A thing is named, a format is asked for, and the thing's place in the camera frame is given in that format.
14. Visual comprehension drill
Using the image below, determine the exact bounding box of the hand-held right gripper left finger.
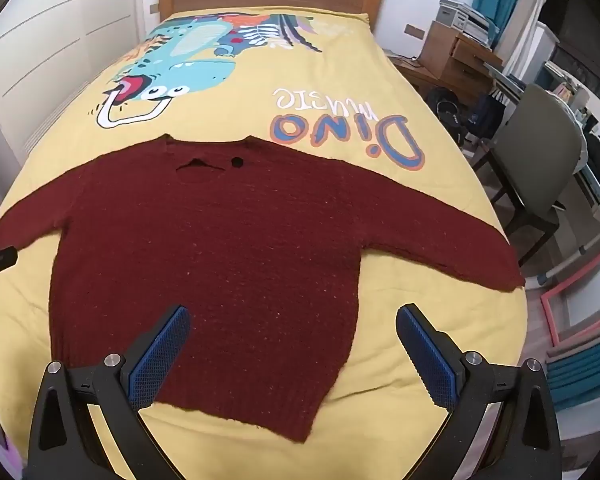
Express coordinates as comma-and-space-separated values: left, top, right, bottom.
24, 304, 192, 480

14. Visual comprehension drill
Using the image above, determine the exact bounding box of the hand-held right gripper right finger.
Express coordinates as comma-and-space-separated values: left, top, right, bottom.
396, 303, 563, 480

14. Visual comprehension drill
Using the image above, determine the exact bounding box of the dark red knit sweater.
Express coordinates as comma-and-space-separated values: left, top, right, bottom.
0, 134, 526, 445

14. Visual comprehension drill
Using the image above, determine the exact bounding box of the teal folded cloth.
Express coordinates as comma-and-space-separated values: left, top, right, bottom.
547, 330, 600, 406

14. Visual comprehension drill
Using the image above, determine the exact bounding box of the white wardrobe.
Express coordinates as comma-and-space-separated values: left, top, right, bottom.
0, 0, 163, 211

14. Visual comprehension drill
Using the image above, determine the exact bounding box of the grey-green chair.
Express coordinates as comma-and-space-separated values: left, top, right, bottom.
472, 82, 588, 268

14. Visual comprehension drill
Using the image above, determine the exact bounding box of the dark blue bag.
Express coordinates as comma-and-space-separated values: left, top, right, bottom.
467, 92, 503, 143

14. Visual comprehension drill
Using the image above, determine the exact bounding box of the black backpack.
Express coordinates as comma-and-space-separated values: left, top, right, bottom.
426, 87, 468, 146

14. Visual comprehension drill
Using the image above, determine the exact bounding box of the low wooden desk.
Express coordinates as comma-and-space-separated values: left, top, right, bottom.
390, 55, 476, 101

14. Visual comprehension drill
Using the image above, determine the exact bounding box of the yellow printed bed blanket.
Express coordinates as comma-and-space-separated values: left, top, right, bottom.
0, 10, 531, 480

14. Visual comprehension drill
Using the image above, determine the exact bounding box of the wooden drawer cabinet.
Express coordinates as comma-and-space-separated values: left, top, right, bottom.
420, 20, 503, 93

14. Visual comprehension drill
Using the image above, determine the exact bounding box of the white printer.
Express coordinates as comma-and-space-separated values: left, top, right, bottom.
437, 0, 496, 43

